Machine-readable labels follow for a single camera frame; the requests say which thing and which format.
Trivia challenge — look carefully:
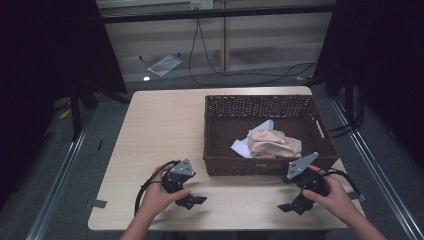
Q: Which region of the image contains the brown wicker basket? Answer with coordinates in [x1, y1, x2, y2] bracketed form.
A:
[202, 94, 341, 177]

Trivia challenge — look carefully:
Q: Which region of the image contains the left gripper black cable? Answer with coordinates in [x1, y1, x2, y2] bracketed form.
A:
[133, 160, 181, 217]

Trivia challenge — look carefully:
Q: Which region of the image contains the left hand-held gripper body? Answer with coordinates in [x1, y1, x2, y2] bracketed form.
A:
[161, 157, 197, 202]

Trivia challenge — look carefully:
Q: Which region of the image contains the bundle of black cables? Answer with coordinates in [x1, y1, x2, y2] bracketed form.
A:
[328, 96, 365, 139]

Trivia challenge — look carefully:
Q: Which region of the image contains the dark curtain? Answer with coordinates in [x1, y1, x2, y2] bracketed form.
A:
[0, 0, 128, 209]
[312, 0, 424, 169]

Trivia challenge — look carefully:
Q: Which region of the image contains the paper sheet with red print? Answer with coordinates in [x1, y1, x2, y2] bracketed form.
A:
[147, 54, 184, 78]

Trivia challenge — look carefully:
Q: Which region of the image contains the black metal stand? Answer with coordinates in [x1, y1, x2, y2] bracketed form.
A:
[304, 68, 356, 126]
[68, 84, 100, 142]

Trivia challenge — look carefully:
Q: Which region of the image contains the black horizontal bar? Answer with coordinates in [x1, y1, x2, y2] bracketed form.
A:
[101, 3, 337, 24]

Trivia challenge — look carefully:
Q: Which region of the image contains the grey tape strip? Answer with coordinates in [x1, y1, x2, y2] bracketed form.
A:
[348, 191, 367, 203]
[85, 198, 108, 210]

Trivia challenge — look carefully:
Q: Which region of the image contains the person's right hand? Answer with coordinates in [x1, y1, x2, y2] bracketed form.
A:
[301, 165, 355, 224]

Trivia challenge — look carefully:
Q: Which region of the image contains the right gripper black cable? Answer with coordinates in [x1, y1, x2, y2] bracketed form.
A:
[319, 167, 363, 196]

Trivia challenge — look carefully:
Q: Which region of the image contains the white wall socket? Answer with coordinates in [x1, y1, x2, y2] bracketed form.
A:
[189, 0, 215, 11]

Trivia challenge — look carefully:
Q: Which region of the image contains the white cloth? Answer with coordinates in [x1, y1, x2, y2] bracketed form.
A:
[230, 119, 276, 159]

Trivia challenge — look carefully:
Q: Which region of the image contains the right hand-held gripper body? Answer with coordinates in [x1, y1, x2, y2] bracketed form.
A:
[282, 151, 330, 207]

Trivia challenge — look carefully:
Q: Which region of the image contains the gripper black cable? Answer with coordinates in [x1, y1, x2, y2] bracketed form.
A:
[133, 160, 181, 217]
[319, 167, 363, 196]

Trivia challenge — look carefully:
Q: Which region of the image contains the person's left hand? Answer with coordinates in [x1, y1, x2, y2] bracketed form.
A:
[138, 163, 192, 220]

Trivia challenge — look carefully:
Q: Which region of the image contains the long black floor cable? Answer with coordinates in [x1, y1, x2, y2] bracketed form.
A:
[187, 18, 319, 87]

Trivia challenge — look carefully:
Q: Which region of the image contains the beige cloth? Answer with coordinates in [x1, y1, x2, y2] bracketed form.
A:
[247, 129, 303, 159]

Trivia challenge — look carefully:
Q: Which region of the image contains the silver floor rail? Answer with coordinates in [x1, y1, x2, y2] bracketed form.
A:
[25, 109, 98, 240]
[328, 96, 424, 240]

